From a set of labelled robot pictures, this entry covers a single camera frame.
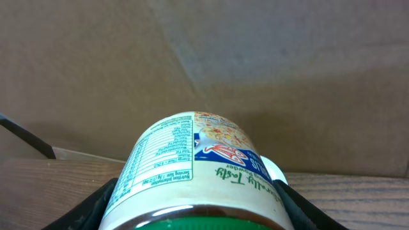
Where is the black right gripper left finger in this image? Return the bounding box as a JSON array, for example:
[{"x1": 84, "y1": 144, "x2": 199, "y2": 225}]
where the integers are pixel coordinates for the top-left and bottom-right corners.
[{"x1": 42, "y1": 178, "x2": 118, "y2": 230}]

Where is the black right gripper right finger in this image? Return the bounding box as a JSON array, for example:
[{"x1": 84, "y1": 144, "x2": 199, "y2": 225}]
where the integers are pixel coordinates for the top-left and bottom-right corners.
[{"x1": 273, "y1": 180, "x2": 348, "y2": 230}]

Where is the green lid white jar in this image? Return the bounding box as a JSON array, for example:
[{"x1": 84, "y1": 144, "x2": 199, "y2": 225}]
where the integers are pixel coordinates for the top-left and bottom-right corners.
[{"x1": 100, "y1": 112, "x2": 293, "y2": 229}]

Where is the white black barcode scanner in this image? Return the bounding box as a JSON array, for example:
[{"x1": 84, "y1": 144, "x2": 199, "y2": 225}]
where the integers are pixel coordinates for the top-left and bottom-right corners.
[{"x1": 261, "y1": 156, "x2": 288, "y2": 185}]

